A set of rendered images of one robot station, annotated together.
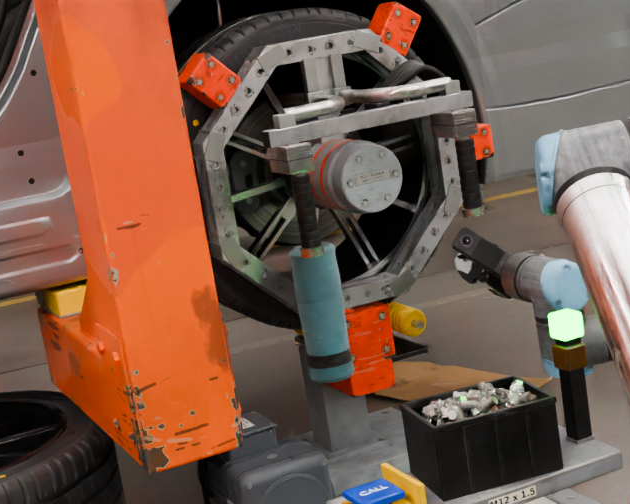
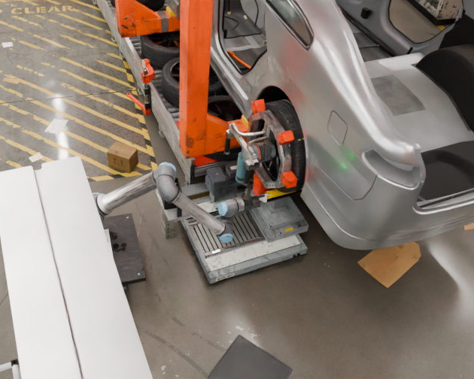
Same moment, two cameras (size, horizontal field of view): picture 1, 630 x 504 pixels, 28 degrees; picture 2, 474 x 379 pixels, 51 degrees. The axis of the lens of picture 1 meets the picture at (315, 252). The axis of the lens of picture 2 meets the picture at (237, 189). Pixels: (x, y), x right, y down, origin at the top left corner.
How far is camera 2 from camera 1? 3.93 m
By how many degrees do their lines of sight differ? 78
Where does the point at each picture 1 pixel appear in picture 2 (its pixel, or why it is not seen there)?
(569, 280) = (220, 207)
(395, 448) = (268, 213)
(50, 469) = not seen: hidden behind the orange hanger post
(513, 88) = (311, 185)
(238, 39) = (271, 104)
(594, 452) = (170, 216)
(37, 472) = not seen: hidden behind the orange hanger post
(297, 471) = (211, 178)
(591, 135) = (161, 169)
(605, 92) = (329, 217)
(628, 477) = (290, 287)
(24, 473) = not seen: hidden behind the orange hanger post
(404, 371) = (410, 247)
